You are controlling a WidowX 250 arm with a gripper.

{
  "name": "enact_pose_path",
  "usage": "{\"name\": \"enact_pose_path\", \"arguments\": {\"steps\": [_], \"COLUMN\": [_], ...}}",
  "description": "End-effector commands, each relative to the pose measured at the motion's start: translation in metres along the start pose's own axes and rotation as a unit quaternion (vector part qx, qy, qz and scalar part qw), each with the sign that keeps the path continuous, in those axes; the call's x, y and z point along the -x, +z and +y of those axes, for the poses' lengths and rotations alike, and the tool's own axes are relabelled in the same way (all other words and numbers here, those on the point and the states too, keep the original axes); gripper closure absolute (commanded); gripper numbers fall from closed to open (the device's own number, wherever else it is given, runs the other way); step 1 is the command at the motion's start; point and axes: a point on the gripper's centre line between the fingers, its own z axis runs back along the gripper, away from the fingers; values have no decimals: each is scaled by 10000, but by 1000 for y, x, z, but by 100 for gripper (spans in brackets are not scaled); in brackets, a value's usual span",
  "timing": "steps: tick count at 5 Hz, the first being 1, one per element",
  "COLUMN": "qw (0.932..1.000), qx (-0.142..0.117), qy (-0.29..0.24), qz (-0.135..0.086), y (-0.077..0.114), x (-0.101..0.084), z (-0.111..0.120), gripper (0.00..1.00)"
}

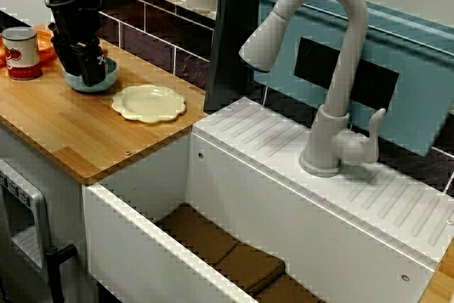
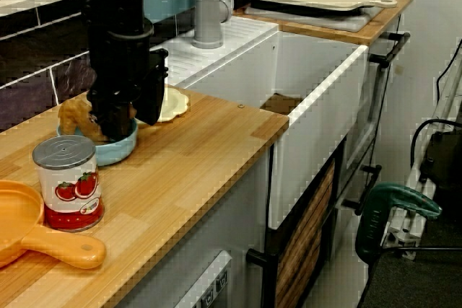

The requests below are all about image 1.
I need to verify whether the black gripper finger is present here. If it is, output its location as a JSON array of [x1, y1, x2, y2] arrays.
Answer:
[[58, 43, 86, 77]]

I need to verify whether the tomato soup can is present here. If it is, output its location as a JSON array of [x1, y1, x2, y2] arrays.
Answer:
[[1, 27, 43, 81]]

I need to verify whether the white toy sink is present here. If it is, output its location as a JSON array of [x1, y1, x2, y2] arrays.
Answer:
[[82, 97, 448, 303]]

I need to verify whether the brown folded cloth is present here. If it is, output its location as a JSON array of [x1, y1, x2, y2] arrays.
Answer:
[[155, 202, 327, 303]]

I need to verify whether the grey toy faucet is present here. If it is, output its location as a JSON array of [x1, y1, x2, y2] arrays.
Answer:
[[238, 0, 387, 178]]

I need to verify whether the light blue bowl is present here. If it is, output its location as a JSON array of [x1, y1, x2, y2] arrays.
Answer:
[[63, 57, 118, 94]]

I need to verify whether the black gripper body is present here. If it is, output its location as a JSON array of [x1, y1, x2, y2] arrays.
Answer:
[[48, 21, 103, 53]]

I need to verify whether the orange toy frying pan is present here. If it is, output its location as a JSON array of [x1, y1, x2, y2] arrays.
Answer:
[[0, 29, 57, 67]]

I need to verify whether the cream scalloped plate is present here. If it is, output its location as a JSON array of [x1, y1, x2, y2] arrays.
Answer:
[[112, 84, 187, 126]]

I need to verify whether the grey toy dishwasher front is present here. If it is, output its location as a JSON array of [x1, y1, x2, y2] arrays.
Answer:
[[0, 159, 54, 303]]

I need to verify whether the black gripper finger with sticker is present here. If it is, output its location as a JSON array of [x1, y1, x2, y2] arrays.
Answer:
[[82, 45, 109, 87]]

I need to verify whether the teal plastic bin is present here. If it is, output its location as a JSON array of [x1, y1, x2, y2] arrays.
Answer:
[[252, 0, 454, 158]]

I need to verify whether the black cabinet handle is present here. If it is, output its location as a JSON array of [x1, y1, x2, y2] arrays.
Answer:
[[45, 244, 77, 303]]

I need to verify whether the dark upright panel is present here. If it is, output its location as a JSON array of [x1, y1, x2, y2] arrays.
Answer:
[[204, 0, 274, 112]]

